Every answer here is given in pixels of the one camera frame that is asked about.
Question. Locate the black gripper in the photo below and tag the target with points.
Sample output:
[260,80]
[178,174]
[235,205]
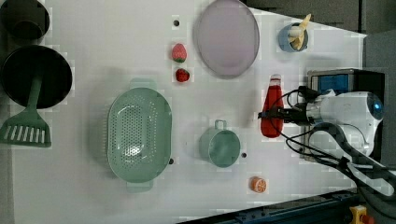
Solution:
[296,114]

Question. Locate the red ketchup bottle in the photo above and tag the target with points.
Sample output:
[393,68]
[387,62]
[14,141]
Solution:
[271,128]

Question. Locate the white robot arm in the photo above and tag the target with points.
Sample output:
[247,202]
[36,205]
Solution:
[341,134]

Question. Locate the pink round plate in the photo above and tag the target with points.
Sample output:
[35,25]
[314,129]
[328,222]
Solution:
[227,37]

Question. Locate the blue cup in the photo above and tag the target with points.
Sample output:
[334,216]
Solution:
[284,35]

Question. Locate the orange slice toy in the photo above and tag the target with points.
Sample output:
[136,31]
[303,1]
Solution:
[258,184]

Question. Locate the green mug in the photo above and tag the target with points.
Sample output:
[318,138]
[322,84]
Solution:
[219,145]

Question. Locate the yellow red emergency button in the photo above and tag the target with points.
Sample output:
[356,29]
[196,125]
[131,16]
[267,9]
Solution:
[360,216]

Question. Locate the dark red strawberry toy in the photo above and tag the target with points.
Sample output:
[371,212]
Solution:
[182,75]

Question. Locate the green perforated colander basket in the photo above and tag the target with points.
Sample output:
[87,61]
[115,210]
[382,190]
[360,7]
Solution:
[139,134]

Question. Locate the green slotted spatula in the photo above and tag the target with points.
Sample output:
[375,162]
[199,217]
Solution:
[27,128]

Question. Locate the small black pot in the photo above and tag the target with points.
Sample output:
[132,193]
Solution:
[25,19]

